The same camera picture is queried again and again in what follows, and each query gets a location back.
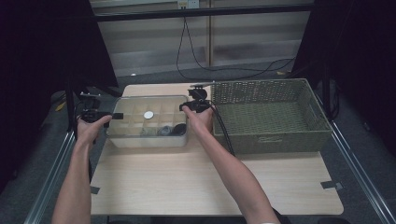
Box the grey sock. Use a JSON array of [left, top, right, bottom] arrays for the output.
[[156, 125, 174, 136]]

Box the person's left hand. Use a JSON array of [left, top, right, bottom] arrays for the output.
[[76, 115, 113, 147]]

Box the metal floor rail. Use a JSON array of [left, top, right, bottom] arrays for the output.
[[312, 90, 396, 224], [22, 99, 92, 224]]

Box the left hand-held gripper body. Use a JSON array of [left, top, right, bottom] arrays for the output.
[[79, 91, 112, 124]]

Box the white divided storage box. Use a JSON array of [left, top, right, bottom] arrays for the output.
[[106, 94, 191, 148]]

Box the person's right hand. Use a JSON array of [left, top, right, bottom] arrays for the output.
[[181, 105, 215, 134]]

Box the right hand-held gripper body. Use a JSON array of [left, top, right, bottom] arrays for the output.
[[185, 81, 216, 114]]

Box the white wall socket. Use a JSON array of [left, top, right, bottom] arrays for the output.
[[177, 0, 200, 9]]

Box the right hand-held gripper cable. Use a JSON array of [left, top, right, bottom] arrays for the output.
[[208, 104, 237, 157]]

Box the green woven basket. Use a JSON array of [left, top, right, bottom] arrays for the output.
[[210, 77, 333, 156]]

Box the clear box lid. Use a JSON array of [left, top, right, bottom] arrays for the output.
[[106, 94, 191, 138]]

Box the black horizontal bar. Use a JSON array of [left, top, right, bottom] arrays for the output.
[[92, 3, 316, 22]]

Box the black curtain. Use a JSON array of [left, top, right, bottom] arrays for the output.
[[290, 0, 396, 157], [0, 0, 120, 194]]

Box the black wall cable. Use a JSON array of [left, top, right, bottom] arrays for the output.
[[176, 17, 296, 81]]

